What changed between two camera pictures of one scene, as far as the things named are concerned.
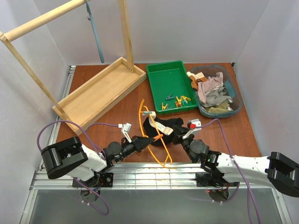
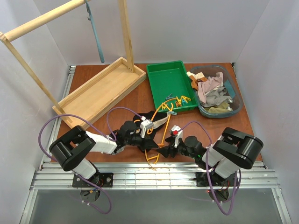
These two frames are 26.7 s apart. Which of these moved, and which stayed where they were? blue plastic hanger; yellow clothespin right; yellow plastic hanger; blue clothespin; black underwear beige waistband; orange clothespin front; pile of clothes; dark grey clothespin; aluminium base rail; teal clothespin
Moved: black underwear beige waistband; yellow plastic hanger; teal clothespin
Stayed: blue plastic hanger; blue clothespin; yellow clothespin right; pile of clothes; aluminium base rail; dark grey clothespin; orange clothespin front
